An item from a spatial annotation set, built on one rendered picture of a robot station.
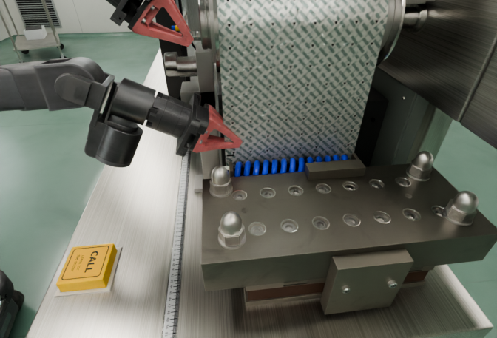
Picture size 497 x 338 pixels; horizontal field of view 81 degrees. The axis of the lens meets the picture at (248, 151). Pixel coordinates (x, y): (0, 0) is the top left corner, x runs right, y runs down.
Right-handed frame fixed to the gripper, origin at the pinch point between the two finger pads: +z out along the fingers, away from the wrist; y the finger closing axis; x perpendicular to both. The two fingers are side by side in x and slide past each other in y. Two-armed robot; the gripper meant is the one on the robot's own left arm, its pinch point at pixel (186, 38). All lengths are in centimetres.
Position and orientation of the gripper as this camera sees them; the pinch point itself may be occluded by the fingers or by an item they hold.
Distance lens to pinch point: 47.6
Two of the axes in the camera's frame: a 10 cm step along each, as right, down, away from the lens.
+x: 6.7, -6.5, -3.5
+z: 7.2, 4.8, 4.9
